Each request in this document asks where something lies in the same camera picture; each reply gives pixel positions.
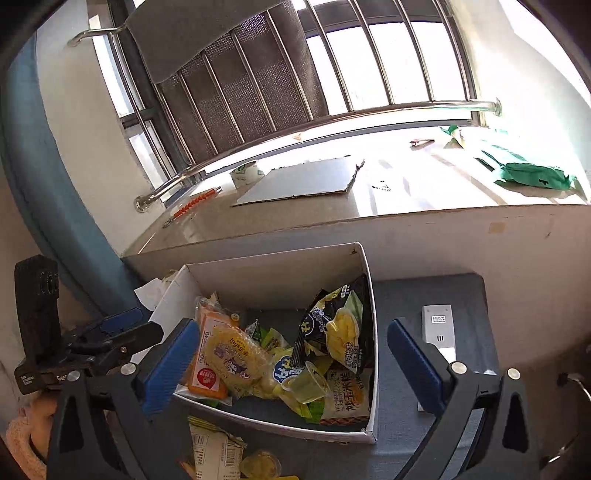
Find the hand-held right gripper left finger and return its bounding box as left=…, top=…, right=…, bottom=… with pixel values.
left=45, top=318, right=202, bottom=480

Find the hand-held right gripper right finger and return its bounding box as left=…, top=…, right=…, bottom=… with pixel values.
left=387, top=318, right=539, bottom=480

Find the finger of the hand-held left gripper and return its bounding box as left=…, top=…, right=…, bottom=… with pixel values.
left=98, top=307, right=154, bottom=336
left=115, top=322, right=164, bottom=354

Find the orange bread packet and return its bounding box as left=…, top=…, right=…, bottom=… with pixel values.
left=181, top=298, right=242, bottom=401

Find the yellow cake packet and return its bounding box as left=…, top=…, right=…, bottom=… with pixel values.
left=203, top=323, right=271, bottom=398

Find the white and brown snack packet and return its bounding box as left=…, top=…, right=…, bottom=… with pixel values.
left=318, top=367, right=374, bottom=428

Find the large black chips packet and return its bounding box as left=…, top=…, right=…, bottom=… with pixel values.
left=299, top=274, right=371, bottom=376

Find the white barcode snack packet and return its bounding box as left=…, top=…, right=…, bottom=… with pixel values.
left=187, top=415, right=247, bottom=480

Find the small green snack packet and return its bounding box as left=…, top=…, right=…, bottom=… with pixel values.
left=245, top=320, right=293, bottom=352

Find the clear jelly cup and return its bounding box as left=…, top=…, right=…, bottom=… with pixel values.
left=283, top=361, right=332, bottom=406
left=239, top=450, right=283, bottom=480

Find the tall green snack packet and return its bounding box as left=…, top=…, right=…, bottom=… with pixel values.
left=295, top=399, right=329, bottom=424

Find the small yellow chips packet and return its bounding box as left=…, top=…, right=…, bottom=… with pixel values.
left=270, top=348, right=308, bottom=393

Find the white cardboard box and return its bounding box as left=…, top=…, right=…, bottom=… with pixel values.
left=148, top=241, right=380, bottom=445

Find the person's left hand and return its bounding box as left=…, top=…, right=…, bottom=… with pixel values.
left=27, top=397, right=59, bottom=463

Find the tissue box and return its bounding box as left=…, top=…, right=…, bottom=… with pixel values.
left=133, top=270, right=191, bottom=315

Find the white remote control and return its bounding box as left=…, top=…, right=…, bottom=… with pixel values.
left=417, top=303, right=458, bottom=413

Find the stone window sill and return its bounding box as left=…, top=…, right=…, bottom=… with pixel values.
left=121, top=124, right=591, bottom=258

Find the tape roll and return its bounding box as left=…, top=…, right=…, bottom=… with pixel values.
left=229, top=160, right=265, bottom=189

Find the grey cardboard sheet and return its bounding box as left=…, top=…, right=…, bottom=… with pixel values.
left=230, top=156, right=366, bottom=208

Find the green plastic bag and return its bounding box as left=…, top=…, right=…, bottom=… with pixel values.
left=440, top=124, right=579, bottom=191

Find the steel handrail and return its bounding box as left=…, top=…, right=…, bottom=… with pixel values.
left=133, top=97, right=503, bottom=213

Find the dark mesh screen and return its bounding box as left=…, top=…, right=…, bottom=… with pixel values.
left=156, top=8, right=329, bottom=158

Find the metal window grille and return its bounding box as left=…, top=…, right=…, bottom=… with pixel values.
left=68, top=0, right=479, bottom=186

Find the orange handled tool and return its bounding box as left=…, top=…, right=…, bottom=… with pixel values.
left=162, top=185, right=223, bottom=228

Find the metal wire frame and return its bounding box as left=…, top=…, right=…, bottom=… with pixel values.
left=540, top=369, right=591, bottom=468

